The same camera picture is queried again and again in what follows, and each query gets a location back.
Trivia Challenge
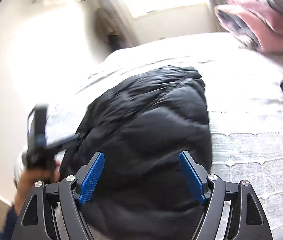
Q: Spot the left grey curtain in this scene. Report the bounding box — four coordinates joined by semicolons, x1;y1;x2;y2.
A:
100;0;140;48

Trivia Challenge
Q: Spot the black quilted puffer jacket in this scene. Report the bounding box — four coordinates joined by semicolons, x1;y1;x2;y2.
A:
61;66;212;239

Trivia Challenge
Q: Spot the pink velvet pillow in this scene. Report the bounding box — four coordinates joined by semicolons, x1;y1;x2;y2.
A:
226;0;283;36

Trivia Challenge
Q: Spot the person's left hand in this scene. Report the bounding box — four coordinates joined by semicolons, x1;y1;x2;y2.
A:
13;160;61;215

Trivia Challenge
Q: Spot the hanging beige coat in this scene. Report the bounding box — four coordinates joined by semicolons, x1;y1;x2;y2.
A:
94;8;124;52

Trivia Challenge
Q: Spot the pink grey folded blanket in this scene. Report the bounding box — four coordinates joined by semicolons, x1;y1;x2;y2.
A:
215;4;283;53

